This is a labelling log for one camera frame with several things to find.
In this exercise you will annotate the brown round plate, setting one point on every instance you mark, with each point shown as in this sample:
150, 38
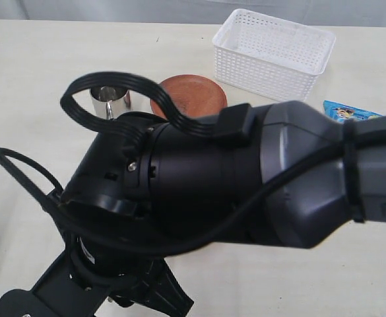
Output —
194, 95

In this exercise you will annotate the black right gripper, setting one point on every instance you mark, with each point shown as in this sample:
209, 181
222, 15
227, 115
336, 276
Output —
134, 280

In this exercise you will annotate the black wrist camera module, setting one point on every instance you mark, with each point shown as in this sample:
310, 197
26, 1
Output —
54, 294

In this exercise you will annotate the blue chips bag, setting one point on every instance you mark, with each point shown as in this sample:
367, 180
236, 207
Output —
341, 112

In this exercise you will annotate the white perforated plastic basket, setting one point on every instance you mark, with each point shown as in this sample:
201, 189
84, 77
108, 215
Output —
275, 58

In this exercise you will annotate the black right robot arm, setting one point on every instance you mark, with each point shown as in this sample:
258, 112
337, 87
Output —
281, 175

